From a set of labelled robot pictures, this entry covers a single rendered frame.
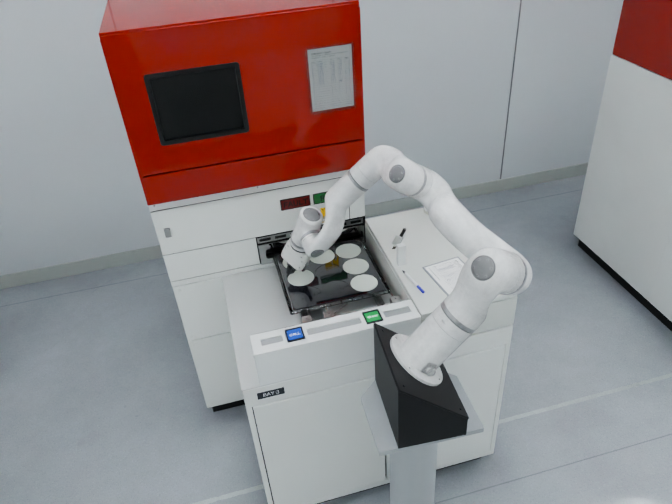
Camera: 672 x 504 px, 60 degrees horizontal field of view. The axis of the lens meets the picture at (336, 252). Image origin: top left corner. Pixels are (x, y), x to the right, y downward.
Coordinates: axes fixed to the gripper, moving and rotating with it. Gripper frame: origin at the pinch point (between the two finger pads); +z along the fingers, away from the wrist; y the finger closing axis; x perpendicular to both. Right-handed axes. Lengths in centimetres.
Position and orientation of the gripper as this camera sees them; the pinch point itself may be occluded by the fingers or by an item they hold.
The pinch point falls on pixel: (291, 269)
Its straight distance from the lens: 221.8
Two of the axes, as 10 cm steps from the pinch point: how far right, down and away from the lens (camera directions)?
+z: -2.8, 6.1, 7.4
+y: 7.5, 6.2, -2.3
